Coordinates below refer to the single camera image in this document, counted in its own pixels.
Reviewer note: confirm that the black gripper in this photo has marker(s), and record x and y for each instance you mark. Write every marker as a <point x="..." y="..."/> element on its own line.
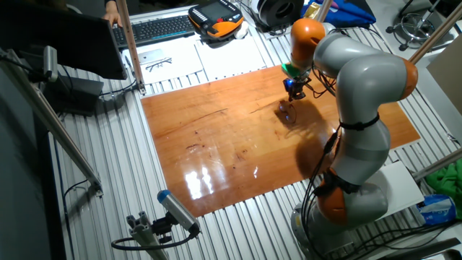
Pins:
<point x="294" y="86"/>

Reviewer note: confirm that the brown thin-framed glasses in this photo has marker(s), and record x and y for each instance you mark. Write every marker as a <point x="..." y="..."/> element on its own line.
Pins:
<point x="287" y="112"/>

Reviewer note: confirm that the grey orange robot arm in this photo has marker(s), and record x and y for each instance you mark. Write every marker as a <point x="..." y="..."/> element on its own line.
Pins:
<point x="364" y="79"/>

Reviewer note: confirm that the black-framed glasses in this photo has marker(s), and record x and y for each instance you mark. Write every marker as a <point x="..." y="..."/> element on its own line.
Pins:
<point x="159" y="65"/>

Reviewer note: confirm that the person's bare hand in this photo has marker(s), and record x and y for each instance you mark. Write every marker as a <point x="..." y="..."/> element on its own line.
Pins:
<point x="112" y="18"/>

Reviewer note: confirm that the white printed paper sheet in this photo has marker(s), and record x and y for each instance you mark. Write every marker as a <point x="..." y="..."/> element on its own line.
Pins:
<point x="180" y="70"/>
<point x="231" y="57"/>

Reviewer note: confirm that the black round spool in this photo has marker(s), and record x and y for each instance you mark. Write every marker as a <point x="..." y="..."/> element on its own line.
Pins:
<point x="279" y="12"/>

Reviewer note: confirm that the white rounded plastic object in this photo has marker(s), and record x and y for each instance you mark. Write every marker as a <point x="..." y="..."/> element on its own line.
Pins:
<point x="241" y="30"/>

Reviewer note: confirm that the gold foil pack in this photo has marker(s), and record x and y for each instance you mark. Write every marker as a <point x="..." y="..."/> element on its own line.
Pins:
<point x="311" y="11"/>

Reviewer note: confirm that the glossy wooden board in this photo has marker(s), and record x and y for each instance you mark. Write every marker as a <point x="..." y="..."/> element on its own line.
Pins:
<point x="216" y="144"/>

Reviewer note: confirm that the blue fabric bag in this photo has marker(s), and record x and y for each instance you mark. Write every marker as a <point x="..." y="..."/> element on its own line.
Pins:
<point x="346" y="14"/>

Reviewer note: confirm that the orange black teach pendant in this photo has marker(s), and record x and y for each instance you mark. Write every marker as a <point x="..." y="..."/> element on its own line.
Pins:
<point x="216" y="18"/>

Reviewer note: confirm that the chrome stool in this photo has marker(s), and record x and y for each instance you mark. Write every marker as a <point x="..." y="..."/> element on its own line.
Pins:
<point x="415" y="25"/>

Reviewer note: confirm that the white flat board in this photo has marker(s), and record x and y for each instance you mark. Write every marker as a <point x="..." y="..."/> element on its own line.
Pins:
<point x="404" y="187"/>

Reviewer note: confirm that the silver smartphone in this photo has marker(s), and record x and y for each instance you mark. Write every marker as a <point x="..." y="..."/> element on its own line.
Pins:
<point x="151" y="56"/>

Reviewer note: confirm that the beige cardboard panel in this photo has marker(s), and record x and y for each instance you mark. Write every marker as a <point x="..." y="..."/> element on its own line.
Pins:
<point x="449" y="72"/>

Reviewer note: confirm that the black computer keyboard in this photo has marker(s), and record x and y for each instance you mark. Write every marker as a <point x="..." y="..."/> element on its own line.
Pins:
<point x="155" y="30"/>

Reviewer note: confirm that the dark pen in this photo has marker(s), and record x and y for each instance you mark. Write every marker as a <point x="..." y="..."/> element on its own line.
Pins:
<point x="129" y="65"/>

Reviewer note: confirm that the green cloth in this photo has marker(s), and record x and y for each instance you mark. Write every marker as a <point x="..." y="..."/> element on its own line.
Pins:
<point x="447" y="184"/>

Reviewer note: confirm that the blue tissue pack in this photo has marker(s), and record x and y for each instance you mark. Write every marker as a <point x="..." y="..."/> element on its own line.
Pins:
<point x="435" y="209"/>

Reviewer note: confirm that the short aluminium profile stub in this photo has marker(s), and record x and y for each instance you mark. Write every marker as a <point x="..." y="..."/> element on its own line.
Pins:
<point x="144" y="236"/>

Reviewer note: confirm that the black box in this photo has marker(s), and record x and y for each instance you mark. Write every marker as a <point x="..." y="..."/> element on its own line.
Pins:
<point x="76" y="95"/>

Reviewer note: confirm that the black computer monitor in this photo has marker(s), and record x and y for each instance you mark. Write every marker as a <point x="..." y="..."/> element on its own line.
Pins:
<point x="54" y="36"/>

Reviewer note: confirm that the aluminium frame post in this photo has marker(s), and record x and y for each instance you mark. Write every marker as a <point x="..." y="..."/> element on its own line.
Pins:
<point x="130" y="47"/>
<point x="324" y="9"/>
<point x="438" y="164"/>
<point x="47" y="115"/>
<point x="433" y="36"/>

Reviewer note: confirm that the silver camera with blue cap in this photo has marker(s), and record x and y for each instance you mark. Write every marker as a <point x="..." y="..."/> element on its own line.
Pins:
<point x="178" y="211"/>

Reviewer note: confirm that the black camera clamp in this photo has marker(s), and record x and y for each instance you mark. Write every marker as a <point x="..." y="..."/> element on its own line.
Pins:
<point x="161" y="227"/>

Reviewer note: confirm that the upright silver camera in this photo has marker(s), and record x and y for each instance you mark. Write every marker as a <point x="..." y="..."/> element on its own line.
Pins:
<point x="50" y="63"/>

